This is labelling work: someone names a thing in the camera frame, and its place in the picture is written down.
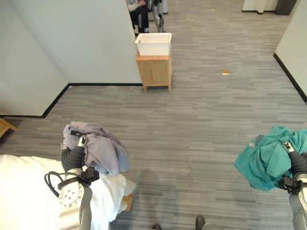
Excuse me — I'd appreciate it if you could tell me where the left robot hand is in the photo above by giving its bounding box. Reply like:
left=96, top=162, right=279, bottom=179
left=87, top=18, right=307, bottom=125
left=60, top=134, right=88, bottom=173

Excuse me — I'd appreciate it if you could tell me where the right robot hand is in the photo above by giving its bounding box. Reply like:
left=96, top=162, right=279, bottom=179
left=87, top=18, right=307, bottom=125
left=283, top=140, right=307, bottom=177

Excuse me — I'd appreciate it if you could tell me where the grey-lilac garment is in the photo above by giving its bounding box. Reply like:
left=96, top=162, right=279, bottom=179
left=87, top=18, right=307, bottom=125
left=62, top=121, right=132, bottom=175

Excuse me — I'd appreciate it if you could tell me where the teal garment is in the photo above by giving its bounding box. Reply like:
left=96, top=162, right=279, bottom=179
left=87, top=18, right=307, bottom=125
left=234, top=126, right=307, bottom=192

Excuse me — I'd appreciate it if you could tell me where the white bed sheet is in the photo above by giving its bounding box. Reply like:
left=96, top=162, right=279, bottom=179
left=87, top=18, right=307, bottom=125
left=0, top=154, right=137, bottom=230

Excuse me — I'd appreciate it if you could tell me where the white plastic laundry basket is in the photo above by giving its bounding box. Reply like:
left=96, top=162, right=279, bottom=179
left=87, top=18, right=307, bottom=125
left=134, top=33, right=173, bottom=57

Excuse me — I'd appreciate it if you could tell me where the wooden furniture corner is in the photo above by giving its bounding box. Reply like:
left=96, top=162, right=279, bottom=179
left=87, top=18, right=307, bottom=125
left=0, top=118, right=18, bottom=138

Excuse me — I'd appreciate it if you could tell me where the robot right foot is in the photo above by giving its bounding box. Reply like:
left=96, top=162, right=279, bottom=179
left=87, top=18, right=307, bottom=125
left=195, top=215, right=206, bottom=230

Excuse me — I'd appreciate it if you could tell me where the light wooden cabinet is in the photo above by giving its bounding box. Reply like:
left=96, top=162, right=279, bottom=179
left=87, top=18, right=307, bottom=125
left=135, top=55, right=173, bottom=92

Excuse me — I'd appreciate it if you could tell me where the dark bin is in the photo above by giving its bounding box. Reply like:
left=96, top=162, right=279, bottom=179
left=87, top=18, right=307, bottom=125
left=274, top=0, right=297, bottom=16

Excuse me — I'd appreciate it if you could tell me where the person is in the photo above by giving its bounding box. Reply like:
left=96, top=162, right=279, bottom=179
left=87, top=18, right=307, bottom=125
left=126, top=0, right=150, bottom=34

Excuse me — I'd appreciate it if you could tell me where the white cabinet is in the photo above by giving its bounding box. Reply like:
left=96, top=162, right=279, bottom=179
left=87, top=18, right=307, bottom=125
left=241, top=0, right=279, bottom=13

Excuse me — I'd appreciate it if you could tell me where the silver humanoid robot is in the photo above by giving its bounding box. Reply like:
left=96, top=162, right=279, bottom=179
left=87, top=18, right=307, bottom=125
left=146, top=0, right=166, bottom=33

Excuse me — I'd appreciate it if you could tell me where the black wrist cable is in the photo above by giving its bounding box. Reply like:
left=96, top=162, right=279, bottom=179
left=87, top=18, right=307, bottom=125
left=44, top=171, right=67, bottom=198

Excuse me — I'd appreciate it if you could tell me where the wooden bed frame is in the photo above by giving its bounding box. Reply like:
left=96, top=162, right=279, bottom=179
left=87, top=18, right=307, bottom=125
left=121, top=193, right=135, bottom=212

